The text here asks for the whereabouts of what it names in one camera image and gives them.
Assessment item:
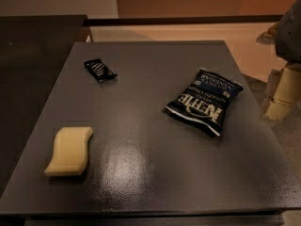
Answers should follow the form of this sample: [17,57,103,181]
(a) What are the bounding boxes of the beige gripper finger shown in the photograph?
[263,63,301,121]

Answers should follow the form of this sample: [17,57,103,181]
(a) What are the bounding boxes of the black rxbar chocolate bar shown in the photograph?
[84,58,117,83]

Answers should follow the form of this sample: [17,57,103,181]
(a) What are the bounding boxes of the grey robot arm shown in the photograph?
[263,0,301,121]

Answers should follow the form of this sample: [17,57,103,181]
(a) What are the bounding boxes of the yellow sponge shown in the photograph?
[44,127,93,176]

